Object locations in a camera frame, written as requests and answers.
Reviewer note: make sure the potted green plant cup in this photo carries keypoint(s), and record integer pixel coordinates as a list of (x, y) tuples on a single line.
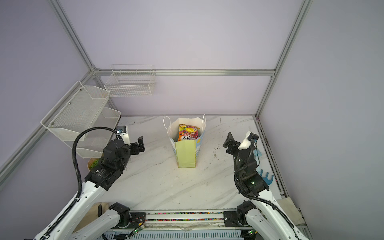
[(92, 163)]

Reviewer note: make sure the white wire wall basket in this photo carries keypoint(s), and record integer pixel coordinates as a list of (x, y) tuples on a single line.
[(131, 81)]

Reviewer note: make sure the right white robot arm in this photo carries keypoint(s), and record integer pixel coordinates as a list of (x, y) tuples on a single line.
[(261, 211)]

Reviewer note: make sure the blue toy rake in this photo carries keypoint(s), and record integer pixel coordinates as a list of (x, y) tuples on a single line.
[(266, 176)]

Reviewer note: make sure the white mesh two-tier shelf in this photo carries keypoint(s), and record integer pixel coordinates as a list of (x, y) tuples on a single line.
[(81, 108)]

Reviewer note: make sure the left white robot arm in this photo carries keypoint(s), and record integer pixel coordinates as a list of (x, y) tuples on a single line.
[(116, 155)]

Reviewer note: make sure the white green-fingered glove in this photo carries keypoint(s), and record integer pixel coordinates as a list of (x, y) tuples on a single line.
[(291, 211)]

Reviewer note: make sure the red Fox's fruits candy bag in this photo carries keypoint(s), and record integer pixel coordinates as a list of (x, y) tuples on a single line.
[(188, 132)]

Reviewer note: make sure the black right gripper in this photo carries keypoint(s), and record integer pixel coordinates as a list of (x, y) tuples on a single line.
[(234, 145)]

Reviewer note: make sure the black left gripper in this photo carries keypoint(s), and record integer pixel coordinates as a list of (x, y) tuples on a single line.
[(134, 147)]

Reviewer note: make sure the floral paper gift bag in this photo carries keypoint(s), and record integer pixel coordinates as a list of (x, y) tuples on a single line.
[(186, 151)]

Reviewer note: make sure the light blue toy shovel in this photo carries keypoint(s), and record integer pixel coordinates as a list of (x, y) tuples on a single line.
[(257, 154)]

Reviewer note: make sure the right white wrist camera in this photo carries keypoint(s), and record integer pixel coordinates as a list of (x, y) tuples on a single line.
[(245, 144)]

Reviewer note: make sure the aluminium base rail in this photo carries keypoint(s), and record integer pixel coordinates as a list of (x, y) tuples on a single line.
[(194, 225)]

